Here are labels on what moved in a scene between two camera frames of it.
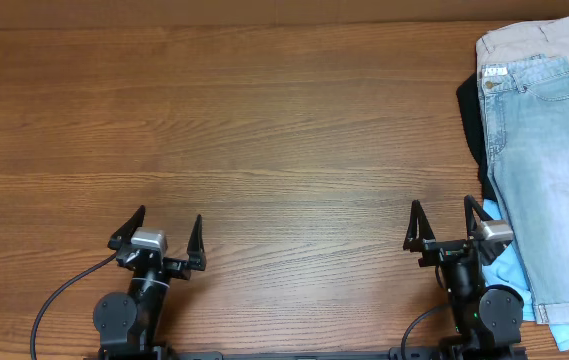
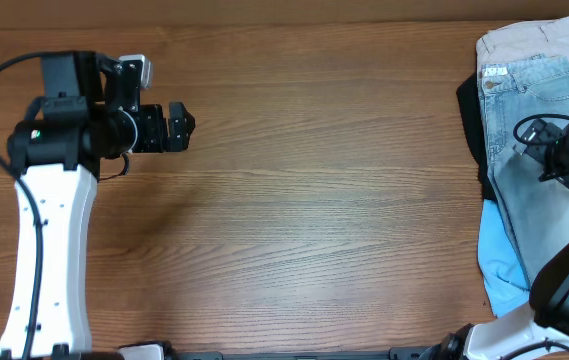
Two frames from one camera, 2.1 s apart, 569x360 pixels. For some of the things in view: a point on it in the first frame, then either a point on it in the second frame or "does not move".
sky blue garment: [503, 266] does not move
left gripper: [180, 268] to [156, 141]
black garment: [469, 93] does not move
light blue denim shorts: [547, 167] does not move
